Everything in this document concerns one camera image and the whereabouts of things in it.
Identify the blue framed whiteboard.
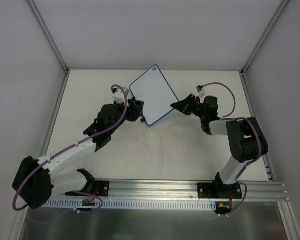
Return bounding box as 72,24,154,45
129,64,180,127

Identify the black whiteboard eraser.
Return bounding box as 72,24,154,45
134,100,144,108

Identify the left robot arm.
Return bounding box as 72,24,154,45
12,98,144,211

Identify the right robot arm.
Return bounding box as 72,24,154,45
171,94,269,199

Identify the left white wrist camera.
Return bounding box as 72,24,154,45
112,87,129,104

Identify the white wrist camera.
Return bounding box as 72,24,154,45
196,85,206,99
112,87,129,104

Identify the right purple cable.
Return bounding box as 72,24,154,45
204,81,264,180

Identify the purple cable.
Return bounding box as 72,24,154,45
204,81,264,180
12,84,129,213

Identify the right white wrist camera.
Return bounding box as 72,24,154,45
196,85,206,99

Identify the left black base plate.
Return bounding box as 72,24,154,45
93,180,110,197

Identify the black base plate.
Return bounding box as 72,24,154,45
197,182,243,200
93,180,110,197

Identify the aluminium mounting rail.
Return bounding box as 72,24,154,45
107,179,291,202

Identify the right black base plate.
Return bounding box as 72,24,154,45
197,182,243,200

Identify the white slotted cable duct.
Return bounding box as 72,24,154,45
43,198,217,211

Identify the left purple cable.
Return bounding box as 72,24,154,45
12,84,129,213

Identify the left aluminium frame post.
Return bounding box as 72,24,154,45
25,0,69,74

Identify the aluminium frame post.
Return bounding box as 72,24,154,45
25,0,69,74
240,0,291,76

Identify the right aluminium frame post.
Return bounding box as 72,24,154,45
240,0,291,76

